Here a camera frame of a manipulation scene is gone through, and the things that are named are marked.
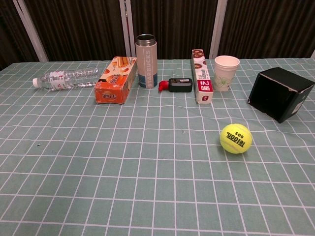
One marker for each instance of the yellow tennis ball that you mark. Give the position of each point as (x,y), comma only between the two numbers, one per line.
(235,138)

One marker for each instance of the orange biscuit box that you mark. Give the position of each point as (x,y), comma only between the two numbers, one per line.
(115,81)

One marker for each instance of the long cling film box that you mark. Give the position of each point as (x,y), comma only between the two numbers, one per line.
(203,78)

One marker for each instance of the black open cardboard box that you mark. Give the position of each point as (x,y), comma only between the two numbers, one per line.
(283,91)

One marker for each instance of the black device with red nozzle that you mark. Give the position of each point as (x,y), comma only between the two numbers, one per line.
(180,85)

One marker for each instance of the grey Starbucks tumbler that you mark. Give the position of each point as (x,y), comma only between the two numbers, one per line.
(147,66)

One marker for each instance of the green checked tablecloth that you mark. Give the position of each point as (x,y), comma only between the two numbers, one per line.
(123,159)

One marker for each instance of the paper cup with green print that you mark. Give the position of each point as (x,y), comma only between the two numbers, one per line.
(222,79)

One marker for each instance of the plain white paper cup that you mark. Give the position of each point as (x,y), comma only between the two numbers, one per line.
(225,61)

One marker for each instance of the clear plastic water bottle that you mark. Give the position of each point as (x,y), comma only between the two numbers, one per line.
(64,79)

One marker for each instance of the dark brown curtain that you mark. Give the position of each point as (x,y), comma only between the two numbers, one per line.
(73,27)

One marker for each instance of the white frame post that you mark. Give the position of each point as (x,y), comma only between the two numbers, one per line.
(127,29)
(30,32)
(217,29)

